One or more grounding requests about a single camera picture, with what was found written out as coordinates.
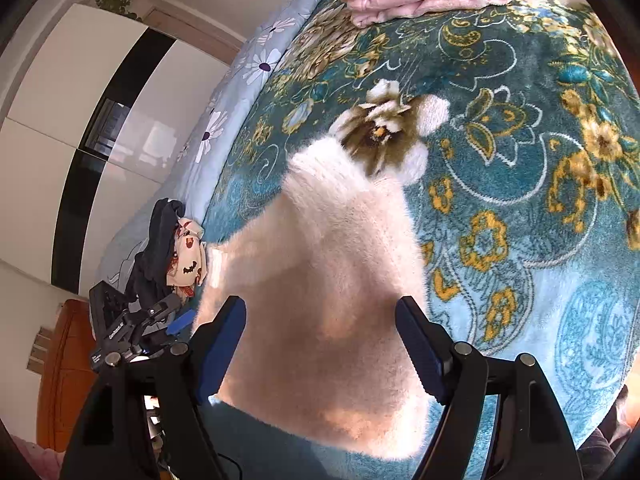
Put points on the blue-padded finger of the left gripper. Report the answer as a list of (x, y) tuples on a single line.
[(180, 323)]

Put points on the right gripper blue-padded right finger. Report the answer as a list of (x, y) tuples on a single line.
[(530, 438)]

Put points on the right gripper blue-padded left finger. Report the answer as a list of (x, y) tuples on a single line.
[(111, 438)]

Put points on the beige fuzzy knit sweater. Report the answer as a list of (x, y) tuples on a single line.
[(320, 270)]

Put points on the cream bat print garment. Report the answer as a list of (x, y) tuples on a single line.
[(188, 266)]

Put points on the black garment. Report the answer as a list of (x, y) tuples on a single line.
[(147, 280)]

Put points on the dark grey trousers leg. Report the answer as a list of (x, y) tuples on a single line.
[(601, 447)]

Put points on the orange wooden headboard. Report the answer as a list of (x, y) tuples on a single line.
[(67, 376)]

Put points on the light blue daisy duvet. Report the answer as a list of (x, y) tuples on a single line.
[(202, 155)]

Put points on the white black wardrobe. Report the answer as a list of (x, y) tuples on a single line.
[(93, 131)]

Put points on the teal floral bed blanket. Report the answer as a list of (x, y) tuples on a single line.
[(515, 131)]

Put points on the green plant on wardrobe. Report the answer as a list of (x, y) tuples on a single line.
[(120, 7)]

